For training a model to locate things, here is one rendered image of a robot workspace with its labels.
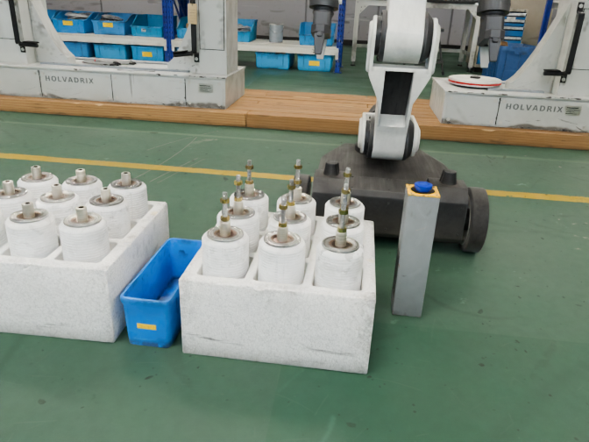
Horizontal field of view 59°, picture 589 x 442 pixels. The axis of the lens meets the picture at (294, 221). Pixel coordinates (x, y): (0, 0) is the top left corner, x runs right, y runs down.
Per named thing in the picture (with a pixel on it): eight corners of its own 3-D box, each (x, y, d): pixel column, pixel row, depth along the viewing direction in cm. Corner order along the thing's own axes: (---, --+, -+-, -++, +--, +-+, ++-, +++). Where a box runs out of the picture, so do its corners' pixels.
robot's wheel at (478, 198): (453, 235, 172) (463, 177, 164) (468, 236, 172) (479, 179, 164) (464, 262, 154) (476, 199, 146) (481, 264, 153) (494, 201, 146)
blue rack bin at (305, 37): (301, 41, 586) (302, 21, 578) (336, 43, 583) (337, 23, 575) (297, 45, 541) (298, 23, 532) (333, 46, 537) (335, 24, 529)
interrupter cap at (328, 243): (317, 238, 106) (317, 236, 106) (352, 237, 108) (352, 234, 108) (327, 256, 100) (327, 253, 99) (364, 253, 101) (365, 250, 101)
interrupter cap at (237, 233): (238, 226, 111) (238, 223, 111) (248, 241, 104) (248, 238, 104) (203, 230, 108) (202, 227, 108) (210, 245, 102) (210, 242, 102)
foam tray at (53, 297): (39, 249, 151) (30, 191, 143) (171, 260, 148) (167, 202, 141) (-57, 327, 115) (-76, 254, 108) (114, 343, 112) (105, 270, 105)
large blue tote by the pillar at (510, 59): (478, 78, 545) (484, 41, 531) (516, 81, 545) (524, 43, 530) (493, 86, 499) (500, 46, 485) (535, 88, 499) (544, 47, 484)
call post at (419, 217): (390, 299, 133) (405, 185, 121) (418, 302, 132) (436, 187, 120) (391, 314, 127) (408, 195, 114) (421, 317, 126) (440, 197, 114)
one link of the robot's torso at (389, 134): (358, 141, 186) (371, 6, 153) (414, 145, 184) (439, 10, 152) (356, 167, 175) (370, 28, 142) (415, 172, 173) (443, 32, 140)
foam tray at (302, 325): (227, 267, 145) (226, 207, 138) (366, 281, 141) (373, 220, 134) (181, 353, 110) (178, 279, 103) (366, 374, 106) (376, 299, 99)
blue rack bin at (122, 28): (110, 32, 606) (109, 12, 598) (142, 32, 603) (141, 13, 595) (91, 34, 561) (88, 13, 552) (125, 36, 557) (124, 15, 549)
